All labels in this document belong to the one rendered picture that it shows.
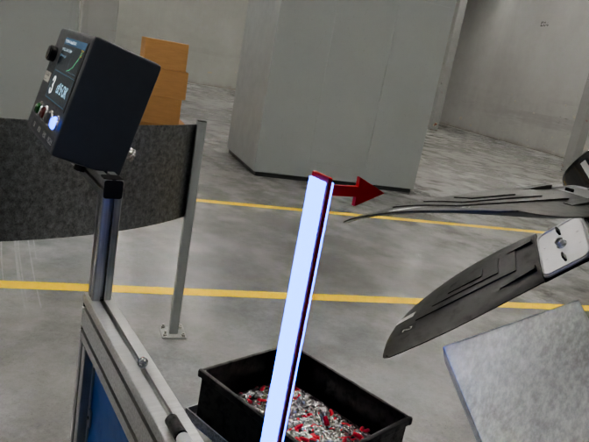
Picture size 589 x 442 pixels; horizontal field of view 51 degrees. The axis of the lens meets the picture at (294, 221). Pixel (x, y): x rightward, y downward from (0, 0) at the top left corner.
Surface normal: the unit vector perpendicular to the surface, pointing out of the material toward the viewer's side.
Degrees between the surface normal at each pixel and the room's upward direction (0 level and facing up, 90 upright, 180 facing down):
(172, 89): 90
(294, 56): 90
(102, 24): 90
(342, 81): 90
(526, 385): 55
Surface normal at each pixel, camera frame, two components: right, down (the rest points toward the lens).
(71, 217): 0.73, 0.29
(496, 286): -0.63, -0.73
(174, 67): 0.33, 0.29
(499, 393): -0.23, -0.41
